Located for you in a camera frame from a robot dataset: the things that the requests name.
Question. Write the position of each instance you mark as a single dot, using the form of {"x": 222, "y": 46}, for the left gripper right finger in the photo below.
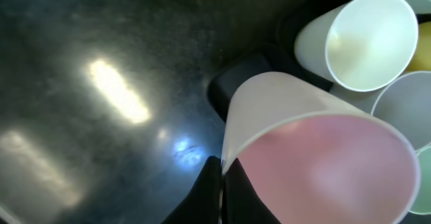
{"x": 240, "y": 204}

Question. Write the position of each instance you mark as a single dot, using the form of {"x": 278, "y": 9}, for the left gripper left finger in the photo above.
{"x": 202, "y": 200}

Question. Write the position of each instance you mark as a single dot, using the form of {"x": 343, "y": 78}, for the pink cup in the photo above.
{"x": 320, "y": 163}

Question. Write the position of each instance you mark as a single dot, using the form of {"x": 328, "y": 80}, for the grey cup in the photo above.
{"x": 407, "y": 109}

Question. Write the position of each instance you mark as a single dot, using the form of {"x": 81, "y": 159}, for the white cup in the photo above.
{"x": 370, "y": 39}

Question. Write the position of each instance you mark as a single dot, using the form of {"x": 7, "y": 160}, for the yellow cup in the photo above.
{"x": 422, "y": 49}

